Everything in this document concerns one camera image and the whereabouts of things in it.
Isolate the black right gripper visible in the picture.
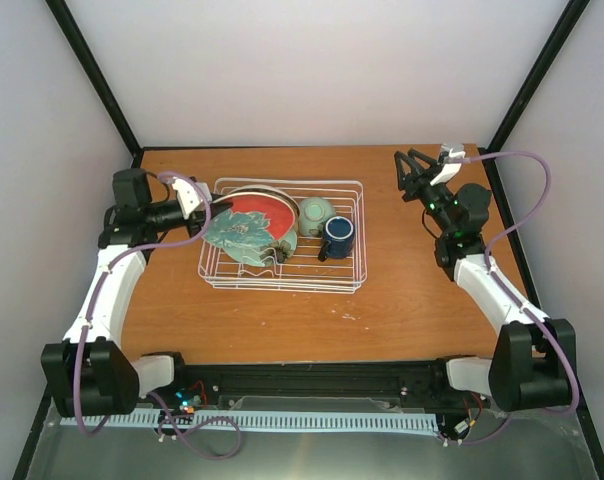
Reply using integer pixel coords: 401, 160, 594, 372
394, 149, 455, 235

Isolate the beige bird painted plate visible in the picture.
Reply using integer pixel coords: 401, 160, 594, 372
219, 187, 299, 222

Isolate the floral patterned plate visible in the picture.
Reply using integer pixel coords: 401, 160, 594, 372
232, 184, 300, 213

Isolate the plain green plate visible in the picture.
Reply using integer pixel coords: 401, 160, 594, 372
260, 229, 298, 266

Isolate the green floral ceramic bowl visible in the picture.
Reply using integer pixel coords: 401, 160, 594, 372
298, 197, 336, 238

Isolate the dark blue ceramic mug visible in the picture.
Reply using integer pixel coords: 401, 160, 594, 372
318, 216, 355, 262

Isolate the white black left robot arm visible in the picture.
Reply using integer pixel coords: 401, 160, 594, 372
41, 168, 232, 420

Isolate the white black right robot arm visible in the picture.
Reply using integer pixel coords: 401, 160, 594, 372
394, 145, 580, 414

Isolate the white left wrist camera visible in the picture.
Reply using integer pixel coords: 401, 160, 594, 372
170, 176, 212, 219

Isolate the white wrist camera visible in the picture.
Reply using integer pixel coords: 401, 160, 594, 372
430, 143, 466, 186
170, 176, 212, 219

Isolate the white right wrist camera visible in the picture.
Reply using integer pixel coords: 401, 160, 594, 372
430, 143, 466, 186

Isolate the white wire dish rack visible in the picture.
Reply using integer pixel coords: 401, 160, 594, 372
198, 177, 367, 294

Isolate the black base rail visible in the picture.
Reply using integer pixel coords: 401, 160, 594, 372
46, 363, 581, 401

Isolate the light blue cable duct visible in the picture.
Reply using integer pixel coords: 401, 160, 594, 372
60, 405, 439, 431

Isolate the black enclosure frame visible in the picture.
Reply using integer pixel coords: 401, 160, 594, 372
13, 1, 604, 479

